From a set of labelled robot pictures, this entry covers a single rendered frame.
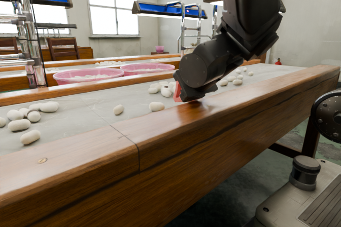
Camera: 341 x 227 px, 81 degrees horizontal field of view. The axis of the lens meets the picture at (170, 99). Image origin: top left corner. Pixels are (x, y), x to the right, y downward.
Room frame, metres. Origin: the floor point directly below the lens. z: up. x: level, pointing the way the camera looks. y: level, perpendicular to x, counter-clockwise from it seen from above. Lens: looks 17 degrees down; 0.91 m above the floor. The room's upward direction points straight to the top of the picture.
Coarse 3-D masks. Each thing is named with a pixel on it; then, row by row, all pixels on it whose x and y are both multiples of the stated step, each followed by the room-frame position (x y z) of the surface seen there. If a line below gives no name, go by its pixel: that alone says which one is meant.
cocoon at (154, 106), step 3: (153, 102) 0.45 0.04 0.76; (156, 102) 0.45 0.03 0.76; (159, 102) 0.45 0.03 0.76; (150, 105) 0.44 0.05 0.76; (153, 105) 0.44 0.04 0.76; (156, 105) 0.44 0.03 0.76; (159, 105) 0.44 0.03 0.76; (162, 105) 0.44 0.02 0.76; (150, 108) 0.44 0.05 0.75; (153, 108) 0.44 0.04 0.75; (156, 108) 0.43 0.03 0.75; (159, 108) 0.43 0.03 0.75; (162, 108) 0.43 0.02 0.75
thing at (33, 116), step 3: (33, 111) 0.38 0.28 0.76; (36, 111) 0.39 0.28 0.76; (30, 114) 0.38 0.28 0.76; (33, 114) 0.38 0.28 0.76; (36, 114) 0.38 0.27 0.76; (39, 114) 0.39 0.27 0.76; (27, 117) 0.38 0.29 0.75; (30, 117) 0.37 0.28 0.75; (33, 117) 0.37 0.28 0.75; (36, 117) 0.38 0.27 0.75; (39, 117) 0.38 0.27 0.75; (30, 120) 0.37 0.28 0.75; (33, 120) 0.37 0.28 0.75; (36, 120) 0.38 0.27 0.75
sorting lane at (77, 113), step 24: (264, 72) 0.98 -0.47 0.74; (288, 72) 0.98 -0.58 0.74; (72, 96) 0.57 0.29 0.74; (96, 96) 0.57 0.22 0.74; (120, 96) 0.57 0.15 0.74; (144, 96) 0.57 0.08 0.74; (48, 120) 0.39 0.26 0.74; (72, 120) 0.39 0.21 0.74; (96, 120) 0.39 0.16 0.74; (120, 120) 0.39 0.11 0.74; (0, 144) 0.29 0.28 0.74; (24, 144) 0.29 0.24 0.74
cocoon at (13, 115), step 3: (9, 111) 0.39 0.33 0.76; (12, 111) 0.39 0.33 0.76; (15, 111) 0.38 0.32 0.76; (18, 111) 0.39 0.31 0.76; (9, 114) 0.38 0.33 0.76; (12, 114) 0.38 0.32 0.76; (15, 114) 0.38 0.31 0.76; (18, 114) 0.38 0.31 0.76; (21, 114) 0.38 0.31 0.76; (9, 117) 0.38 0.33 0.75; (12, 117) 0.37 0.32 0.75; (15, 117) 0.37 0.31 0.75; (18, 117) 0.38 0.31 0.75; (21, 117) 0.38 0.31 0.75; (12, 120) 0.38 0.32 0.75; (15, 120) 0.38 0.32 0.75
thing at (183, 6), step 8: (184, 8) 1.30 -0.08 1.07; (200, 8) 1.39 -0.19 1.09; (184, 16) 1.30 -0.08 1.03; (200, 16) 1.39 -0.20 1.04; (184, 24) 1.30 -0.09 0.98; (200, 24) 1.40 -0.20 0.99; (184, 32) 1.30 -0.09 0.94; (200, 32) 1.41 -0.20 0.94; (184, 48) 1.30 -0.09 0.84; (192, 48) 1.36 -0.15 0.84
